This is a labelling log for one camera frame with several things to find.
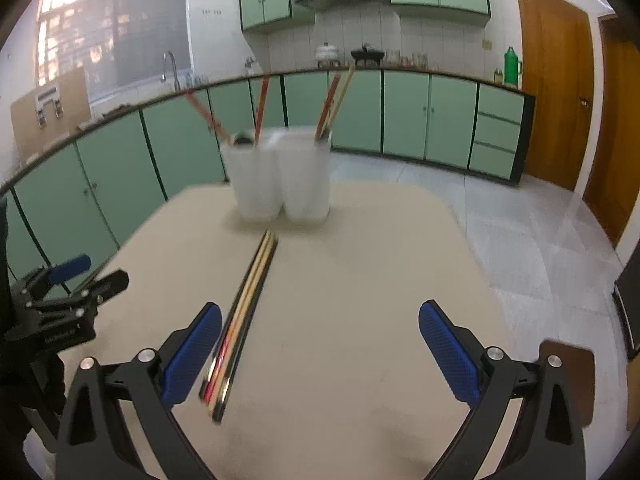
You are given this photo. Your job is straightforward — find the window with blinds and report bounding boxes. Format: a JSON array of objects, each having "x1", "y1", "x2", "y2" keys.
[{"x1": 35, "y1": 0, "x2": 193, "y2": 88}]

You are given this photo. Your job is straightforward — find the cardboard board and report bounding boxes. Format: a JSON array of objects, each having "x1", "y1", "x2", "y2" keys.
[{"x1": 10, "y1": 67, "x2": 92, "y2": 161}]

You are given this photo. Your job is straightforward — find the black appliance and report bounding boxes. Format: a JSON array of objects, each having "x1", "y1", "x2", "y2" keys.
[{"x1": 612, "y1": 260, "x2": 640, "y2": 358}]

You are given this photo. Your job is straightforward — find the bundle of chopsticks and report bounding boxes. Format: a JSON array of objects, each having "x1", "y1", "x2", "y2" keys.
[{"x1": 199, "y1": 231, "x2": 269, "y2": 402}]

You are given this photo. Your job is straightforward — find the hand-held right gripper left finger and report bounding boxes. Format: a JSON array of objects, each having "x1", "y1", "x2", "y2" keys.
[{"x1": 55, "y1": 302, "x2": 223, "y2": 480}]

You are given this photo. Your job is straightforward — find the black wok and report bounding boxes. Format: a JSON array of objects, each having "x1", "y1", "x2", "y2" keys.
[{"x1": 350, "y1": 45, "x2": 387, "y2": 66}]

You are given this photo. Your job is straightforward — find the green thermos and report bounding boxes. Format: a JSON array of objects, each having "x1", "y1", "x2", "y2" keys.
[{"x1": 503, "y1": 46, "x2": 523, "y2": 86}]

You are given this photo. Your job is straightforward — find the black chopstick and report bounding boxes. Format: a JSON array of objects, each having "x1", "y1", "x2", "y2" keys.
[{"x1": 215, "y1": 237, "x2": 279, "y2": 423}]

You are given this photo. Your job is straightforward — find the white cooking pot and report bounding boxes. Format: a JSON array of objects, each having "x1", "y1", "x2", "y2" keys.
[{"x1": 315, "y1": 42, "x2": 341, "y2": 67}]

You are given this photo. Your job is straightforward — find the plain wooden chopstick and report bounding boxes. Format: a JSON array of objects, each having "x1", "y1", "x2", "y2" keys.
[
  {"x1": 324, "y1": 63, "x2": 356, "y2": 133},
  {"x1": 211, "y1": 233, "x2": 276, "y2": 415}
]

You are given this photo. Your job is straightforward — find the metal faucet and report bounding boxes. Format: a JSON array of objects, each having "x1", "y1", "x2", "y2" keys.
[{"x1": 161, "y1": 51, "x2": 182, "y2": 92}]

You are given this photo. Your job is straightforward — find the white plastic utensil holder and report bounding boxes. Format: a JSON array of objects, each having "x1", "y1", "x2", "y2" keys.
[{"x1": 220, "y1": 129, "x2": 332, "y2": 223}]

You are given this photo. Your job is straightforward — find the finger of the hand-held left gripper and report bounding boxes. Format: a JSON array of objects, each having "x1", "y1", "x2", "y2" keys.
[
  {"x1": 10, "y1": 254, "x2": 93, "y2": 295},
  {"x1": 31, "y1": 269, "x2": 130, "y2": 312}
]

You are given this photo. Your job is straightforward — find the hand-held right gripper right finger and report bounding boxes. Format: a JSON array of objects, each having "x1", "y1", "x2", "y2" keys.
[{"x1": 418, "y1": 300, "x2": 587, "y2": 480}]

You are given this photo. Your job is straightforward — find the green base cabinets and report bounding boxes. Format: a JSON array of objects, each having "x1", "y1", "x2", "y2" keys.
[{"x1": 0, "y1": 67, "x2": 536, "y2": 286}]

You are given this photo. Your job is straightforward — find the wooden door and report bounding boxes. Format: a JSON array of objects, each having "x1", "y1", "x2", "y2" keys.
[
  {"x1": 514, "y1": 0, "x2": 596, "y2": 192},
  {"x1": 582, "y1": 15, "x2": 640, "y2": 248}
]

